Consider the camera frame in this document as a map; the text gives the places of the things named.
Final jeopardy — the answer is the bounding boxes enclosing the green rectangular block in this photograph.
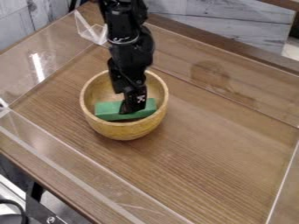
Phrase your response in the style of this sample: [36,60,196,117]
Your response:
[95,98,158,122]

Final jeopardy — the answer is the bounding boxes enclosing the clear acrylic corner bracket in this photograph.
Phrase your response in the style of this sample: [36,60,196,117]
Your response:
[74,10,108,46]

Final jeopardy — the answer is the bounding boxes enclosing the black table leg frame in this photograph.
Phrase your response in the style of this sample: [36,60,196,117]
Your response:
[26,182,67,224]

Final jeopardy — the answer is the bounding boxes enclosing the black cable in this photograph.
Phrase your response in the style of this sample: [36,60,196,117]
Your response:
[0,199,28,224]

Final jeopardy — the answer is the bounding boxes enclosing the clear acrylic tray walls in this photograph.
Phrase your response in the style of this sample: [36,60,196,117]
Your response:
[0,16,299,224]

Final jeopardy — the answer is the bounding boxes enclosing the brown wooden bowl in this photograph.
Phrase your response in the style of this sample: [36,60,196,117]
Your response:
[79,70,170,141]

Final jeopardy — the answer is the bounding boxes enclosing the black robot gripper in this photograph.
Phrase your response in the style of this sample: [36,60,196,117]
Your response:
[107,29,155,115]

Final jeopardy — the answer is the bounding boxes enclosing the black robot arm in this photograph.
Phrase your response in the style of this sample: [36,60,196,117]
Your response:
[98,0,155,115]

